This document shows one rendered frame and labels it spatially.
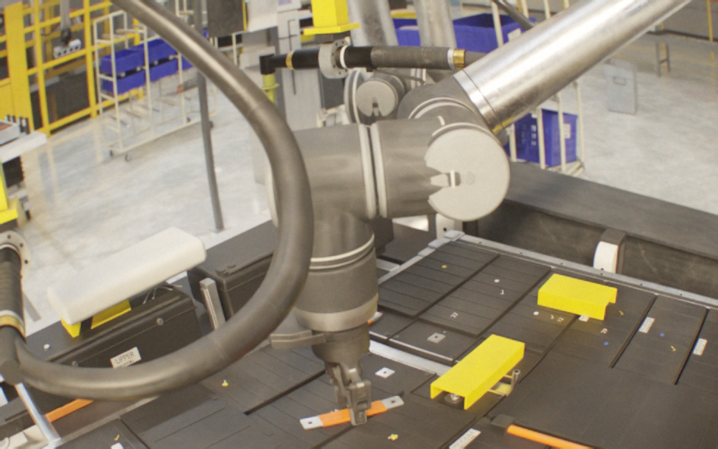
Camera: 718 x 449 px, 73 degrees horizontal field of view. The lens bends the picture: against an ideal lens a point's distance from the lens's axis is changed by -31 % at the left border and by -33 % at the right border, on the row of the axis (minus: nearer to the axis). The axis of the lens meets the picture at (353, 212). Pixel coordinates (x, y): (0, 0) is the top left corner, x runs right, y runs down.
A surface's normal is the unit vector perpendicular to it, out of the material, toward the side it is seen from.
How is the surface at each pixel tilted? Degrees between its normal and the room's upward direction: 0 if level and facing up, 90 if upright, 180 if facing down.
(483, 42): 94
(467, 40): 94
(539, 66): 81
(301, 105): 90
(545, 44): 60
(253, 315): 38
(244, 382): 0
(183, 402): 0
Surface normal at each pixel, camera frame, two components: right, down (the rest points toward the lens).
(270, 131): -0.23, -0.19
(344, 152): -0.05, -0.36
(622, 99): -0.54, 0.36
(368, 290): 0.76, 0.16
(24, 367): -0.30, -0.38
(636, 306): -0.11, -0.92
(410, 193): 0.04, 0.57
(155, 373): 0.15, -0.43
